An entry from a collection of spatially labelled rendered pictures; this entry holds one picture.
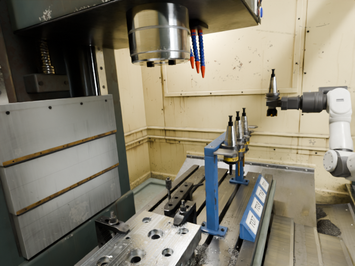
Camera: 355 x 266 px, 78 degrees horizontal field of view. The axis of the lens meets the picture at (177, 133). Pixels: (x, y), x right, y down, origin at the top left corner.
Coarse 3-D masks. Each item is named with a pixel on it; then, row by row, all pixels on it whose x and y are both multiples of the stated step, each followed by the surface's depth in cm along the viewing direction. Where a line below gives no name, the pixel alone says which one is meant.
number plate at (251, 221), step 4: (248, 216) 80; (252, 216) 81; (248, 220) 78; (252, 220) 80; (256, 220) 82; (248, 224) 77; (252, 224) 78; (256, 224) 80; (252, 228) 77; (256, 228) 79
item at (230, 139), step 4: (228, 128) 75; (232, 128) 74; (228, 132) 75; (232, 132) 75; (228, 136) 75; (232, 136) 75; (228, 140) 75; (232, 140) 75; (236, 140) 76; (228, 144) 75; (232, 144) 75; (236, 144) 75
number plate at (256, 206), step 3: (255, 198) 92; (255, 201) 90; (252, 204) 87; (255, 204) 89; (258, 204) 91; (252, 207) 86; (255, 207) 87; (258, 207) 89; (261, 207) 91; (255, 210) 86; (258, 210) 88; (261, 210) 89; (258, 213) 86
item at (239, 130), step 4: (236, 120) 84; (240, 120) 84; (236, 124) 84; (240, 124) 84; (236, 128) 84; (240, 128) 84; (236, 132) 84; (240, 132) 84; (236, 136) 85; (240, 136) 84
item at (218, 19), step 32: (32, 0) 59; (64, 0) 53; (96, 0) 49; (128, 0) 46; (160, 0) 47; (192, 0) 48; (224, 0) 49; (32, 32) 66; (64, 32) 68; (96, 32) 70
